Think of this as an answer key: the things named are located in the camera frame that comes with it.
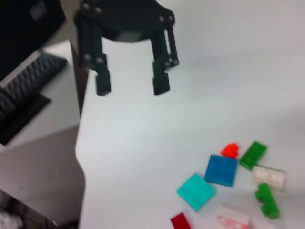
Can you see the dark red long brick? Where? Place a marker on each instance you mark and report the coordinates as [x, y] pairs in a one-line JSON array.
[[180, 220]]

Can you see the green car-shaped toy brick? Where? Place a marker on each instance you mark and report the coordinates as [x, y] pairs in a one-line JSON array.
[[267, 200]]

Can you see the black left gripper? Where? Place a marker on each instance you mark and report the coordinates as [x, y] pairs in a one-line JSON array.
[[128, 19]]

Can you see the small red toy brick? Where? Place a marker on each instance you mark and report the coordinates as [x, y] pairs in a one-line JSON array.
[[230, 149]]

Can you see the teal square toy brick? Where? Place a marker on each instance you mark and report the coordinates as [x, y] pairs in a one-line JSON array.
[[196, 192]]

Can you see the green flat toy brick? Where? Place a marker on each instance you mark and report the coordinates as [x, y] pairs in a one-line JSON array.
[[252, 155]]

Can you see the white side desk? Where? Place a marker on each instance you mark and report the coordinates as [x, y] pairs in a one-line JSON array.
[[47, 152]]

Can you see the black computer keyboard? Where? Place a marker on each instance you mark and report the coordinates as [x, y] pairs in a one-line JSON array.
[[23, 78]]

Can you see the blue toy brick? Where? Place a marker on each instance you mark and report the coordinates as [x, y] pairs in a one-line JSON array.
[[221, 170]]

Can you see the white toy brick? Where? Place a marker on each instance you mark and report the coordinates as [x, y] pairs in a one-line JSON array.
[[233, 218], [269, 177]]

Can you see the black computer monitor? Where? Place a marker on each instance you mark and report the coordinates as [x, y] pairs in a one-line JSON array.
[[23, 28]]

